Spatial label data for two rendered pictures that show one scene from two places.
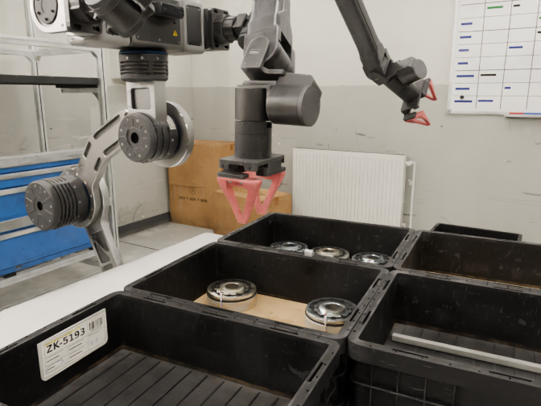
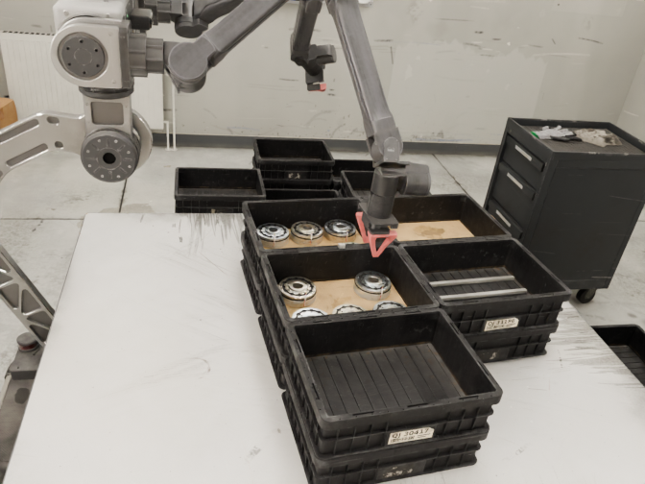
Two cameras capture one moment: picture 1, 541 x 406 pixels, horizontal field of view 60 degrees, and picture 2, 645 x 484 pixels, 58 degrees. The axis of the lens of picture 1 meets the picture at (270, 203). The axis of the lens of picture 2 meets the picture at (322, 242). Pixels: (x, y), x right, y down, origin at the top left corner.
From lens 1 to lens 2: 1.11 m
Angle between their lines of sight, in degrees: 46
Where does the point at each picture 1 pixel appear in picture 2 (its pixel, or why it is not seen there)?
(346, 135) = not seen: hidden behind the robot
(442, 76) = not seen: outside the picture
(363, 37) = (307, 36)
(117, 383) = (325, 380)
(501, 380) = (508, 301)
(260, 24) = (384, 125)
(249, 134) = (389, 204)
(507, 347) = (455, 272)
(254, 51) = (391, 149)
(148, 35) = not seen: hidden behind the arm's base
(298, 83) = (419, 170)
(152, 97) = (127, 112)
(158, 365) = (327, 359)
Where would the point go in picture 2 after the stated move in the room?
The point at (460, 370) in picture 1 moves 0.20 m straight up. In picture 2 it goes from (492, 302) to (514, 235)
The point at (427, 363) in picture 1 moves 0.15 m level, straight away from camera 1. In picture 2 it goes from (480, 303) to (448, 271)
